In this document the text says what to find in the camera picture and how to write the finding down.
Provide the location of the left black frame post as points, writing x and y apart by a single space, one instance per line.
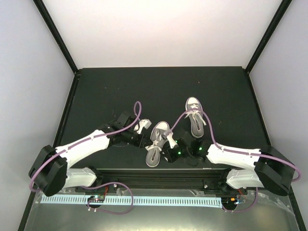
55 33

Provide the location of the right black frame post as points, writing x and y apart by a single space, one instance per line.
284 5

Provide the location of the black frame post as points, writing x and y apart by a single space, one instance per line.
55 33
284 5

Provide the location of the white slotted cable duct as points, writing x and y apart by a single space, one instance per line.
75 199

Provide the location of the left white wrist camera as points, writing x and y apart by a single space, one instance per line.
143 124

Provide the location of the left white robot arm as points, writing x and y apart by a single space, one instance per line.
53 169

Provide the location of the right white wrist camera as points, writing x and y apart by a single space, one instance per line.
168 136

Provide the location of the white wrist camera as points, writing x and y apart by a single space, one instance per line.
168 136
143 124

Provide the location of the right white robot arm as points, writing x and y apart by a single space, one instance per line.
253 168

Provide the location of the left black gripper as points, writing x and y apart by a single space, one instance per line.
140 143

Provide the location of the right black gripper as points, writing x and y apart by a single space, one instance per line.
170 157

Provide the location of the right small circuit board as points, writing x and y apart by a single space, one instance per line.
232 200

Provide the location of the small circuit board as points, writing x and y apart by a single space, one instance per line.
232 200
96 198

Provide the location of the grey sneaker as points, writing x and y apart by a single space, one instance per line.
194 112
153 151

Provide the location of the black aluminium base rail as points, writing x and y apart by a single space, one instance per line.
210 181

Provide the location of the left small circuit board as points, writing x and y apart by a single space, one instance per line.
96 198

